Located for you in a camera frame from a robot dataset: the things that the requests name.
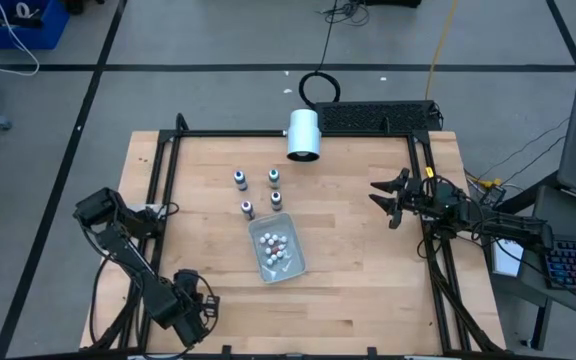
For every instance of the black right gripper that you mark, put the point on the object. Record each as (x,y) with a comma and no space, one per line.
(418,198)

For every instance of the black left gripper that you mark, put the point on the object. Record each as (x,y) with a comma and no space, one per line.
(190,325)

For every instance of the black-capped food coloring bottle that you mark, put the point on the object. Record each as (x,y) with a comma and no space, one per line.
(276,201)

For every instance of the light grey plastic bin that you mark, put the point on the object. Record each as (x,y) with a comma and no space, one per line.
(290,265)

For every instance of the green-capped food coloring bottle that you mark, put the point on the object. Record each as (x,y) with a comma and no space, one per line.
(274,179)

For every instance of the purple-capped food coloring bottle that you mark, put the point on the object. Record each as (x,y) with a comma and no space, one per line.
(248,210)

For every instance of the blue-capped food coloring bottle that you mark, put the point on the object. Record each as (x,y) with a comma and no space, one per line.
(240,182)

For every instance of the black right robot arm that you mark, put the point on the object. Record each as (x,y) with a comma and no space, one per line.
(513,229)

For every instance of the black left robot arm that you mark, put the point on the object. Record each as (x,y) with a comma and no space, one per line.
(95,205)

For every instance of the black table clamp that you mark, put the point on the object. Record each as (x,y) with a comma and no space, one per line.
(372,351)
(226,350)

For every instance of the silver aluminium bar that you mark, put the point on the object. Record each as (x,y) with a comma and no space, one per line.
(155,357)
(425,357)

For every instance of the yellow plug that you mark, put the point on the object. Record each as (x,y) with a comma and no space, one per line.
(488,183)

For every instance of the black power adapter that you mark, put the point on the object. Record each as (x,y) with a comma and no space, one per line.
(494,196)

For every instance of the white printed paper sheet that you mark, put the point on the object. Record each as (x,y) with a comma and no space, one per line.
(505,260)

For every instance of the blue plastic bin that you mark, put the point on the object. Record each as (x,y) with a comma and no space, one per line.
(43,35)

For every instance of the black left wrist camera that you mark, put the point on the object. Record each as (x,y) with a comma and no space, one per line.
(186,278)

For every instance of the black aluminium table frame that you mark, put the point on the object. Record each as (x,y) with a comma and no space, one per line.
(218,133)

